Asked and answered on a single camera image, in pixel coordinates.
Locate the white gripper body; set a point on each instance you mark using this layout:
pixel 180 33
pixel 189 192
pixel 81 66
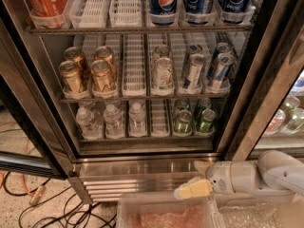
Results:
pixel 219 177

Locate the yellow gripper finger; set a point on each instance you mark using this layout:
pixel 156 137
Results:
pixel 195 188
pixel 202 166

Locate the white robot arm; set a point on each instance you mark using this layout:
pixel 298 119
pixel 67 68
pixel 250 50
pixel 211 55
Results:
pixel 275 176

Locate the silver blue can front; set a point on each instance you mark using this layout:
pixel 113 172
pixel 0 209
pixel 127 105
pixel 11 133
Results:
pixel 196 65

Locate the silver blue can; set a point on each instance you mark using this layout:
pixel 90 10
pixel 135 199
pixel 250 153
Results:
pixel 196 65
pixel 190 50

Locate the stainless steel display fridge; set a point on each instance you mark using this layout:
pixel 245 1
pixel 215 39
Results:
pixel 162 159

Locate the white empty shelf tray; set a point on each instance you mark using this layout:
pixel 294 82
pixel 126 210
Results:
pixel 134 81

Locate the blue white can front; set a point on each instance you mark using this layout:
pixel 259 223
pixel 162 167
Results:
pixel 219 70

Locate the blue white can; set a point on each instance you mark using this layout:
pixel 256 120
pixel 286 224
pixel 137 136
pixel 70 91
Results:
pixel 219 70
pixel 221 47

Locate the silver blue can back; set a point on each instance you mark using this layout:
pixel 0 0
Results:
pixel 190 50

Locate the blue white can back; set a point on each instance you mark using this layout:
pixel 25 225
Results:
pixel 221 47

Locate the gold can front right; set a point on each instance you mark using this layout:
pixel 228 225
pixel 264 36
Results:
pixel 103 76

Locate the gold can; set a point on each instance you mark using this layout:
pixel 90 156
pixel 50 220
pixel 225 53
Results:
pixel 72 77
pixel 76 55
pixel 106 53
pixel 103 76

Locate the gold can back right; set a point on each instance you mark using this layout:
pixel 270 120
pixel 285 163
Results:
pixel 106 53

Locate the blue pepsi can left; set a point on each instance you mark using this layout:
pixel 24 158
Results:
pixel 163 12

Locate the blue pepsi can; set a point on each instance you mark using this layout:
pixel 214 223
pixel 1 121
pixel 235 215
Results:
pixel 233 11
pixel 163 12
pixel 196 11

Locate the gold can front left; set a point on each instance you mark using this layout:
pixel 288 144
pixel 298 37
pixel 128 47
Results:
pixel 72 77

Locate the blue pepsi can middle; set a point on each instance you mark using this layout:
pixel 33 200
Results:
pixel 196 11

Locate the gold can back left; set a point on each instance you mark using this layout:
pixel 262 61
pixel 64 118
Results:
pixel 76 55

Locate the open glass fridge door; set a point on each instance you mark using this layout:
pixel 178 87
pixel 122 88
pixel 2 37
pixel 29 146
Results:
pixel 22 96

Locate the blue pepsi can right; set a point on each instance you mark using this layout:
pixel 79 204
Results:
pixel 233 11

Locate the clear plastic bin right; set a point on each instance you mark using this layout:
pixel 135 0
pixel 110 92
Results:
pixel 243 211

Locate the clear plastic bin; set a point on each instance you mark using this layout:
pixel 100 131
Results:
pixel 243 211
pixel 162 210

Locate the clear plastic bin left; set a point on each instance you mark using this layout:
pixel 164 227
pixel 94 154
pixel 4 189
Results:
pixel 162 210

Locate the red label bottle behind glass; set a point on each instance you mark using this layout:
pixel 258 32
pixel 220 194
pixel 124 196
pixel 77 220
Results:
pixel 275 123

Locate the water bottle right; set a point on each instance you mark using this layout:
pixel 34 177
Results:
pixel 137 120

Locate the water bottle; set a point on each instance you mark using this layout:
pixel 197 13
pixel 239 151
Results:
pixel 91 129
pixel 113 118
pixel 137 120

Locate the green bottle behind glass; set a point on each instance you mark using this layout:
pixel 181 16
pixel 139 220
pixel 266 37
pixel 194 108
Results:
pixel 295 123

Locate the water bottle middle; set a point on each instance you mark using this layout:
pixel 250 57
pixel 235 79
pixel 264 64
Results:
pixel 113 118

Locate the water bottle left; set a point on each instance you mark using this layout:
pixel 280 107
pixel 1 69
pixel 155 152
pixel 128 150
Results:
pixel 91 129

